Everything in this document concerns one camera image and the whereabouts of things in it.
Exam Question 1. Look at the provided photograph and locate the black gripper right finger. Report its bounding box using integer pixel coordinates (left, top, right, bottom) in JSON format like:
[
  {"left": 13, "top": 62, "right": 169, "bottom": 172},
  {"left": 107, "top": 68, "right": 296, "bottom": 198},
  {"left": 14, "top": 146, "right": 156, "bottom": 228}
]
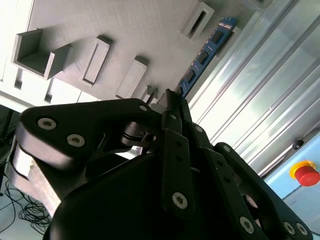
[{"left": 179, "top": 98, "right": 315, "bottom": 240}]

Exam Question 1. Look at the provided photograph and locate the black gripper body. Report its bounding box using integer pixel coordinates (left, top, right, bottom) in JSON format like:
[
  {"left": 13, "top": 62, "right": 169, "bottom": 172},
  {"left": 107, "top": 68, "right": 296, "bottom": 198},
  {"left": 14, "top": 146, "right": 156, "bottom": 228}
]
[{"left": 43, "top": 152, "right": 242, "bottom": 240}]

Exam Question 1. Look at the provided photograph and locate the blue RAM stick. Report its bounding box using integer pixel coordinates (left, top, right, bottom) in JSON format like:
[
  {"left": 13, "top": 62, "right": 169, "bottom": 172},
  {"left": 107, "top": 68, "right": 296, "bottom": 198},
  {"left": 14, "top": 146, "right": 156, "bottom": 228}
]
[{"left": 176, "top": 16, "right": 237, "bottom": 97}]

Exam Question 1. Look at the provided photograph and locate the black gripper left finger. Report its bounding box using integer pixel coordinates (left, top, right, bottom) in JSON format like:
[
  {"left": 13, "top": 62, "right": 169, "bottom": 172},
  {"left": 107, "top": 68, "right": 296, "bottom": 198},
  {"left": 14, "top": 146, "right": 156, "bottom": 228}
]
[{"left": 9, "top": 88, "right": 196, "bottom": 219}]

